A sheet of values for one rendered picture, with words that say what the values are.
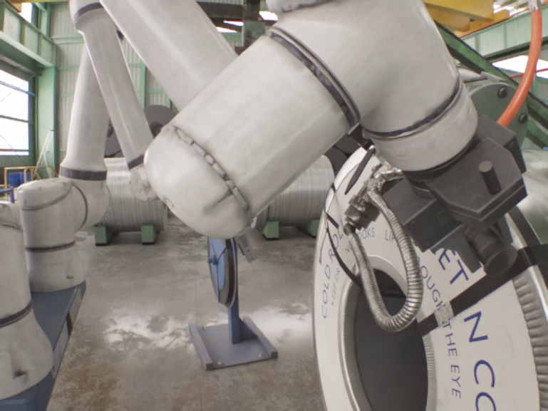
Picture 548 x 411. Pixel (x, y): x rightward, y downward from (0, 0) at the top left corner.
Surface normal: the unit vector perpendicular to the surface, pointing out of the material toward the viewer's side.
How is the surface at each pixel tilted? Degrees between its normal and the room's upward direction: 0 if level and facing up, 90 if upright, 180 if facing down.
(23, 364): 89
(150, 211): 109
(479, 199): 50
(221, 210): 115
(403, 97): 128
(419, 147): 133
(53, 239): 91
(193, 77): 96
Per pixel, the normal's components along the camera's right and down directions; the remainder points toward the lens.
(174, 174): -0.19, -0.01
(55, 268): 0.57, -0.27
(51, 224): 0.73, 0.10
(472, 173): -0.63, -0.59
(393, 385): 0.11, -0.79
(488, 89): 0.18, 0.54
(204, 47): 0.32, -0.13
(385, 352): 0.18, -0.41
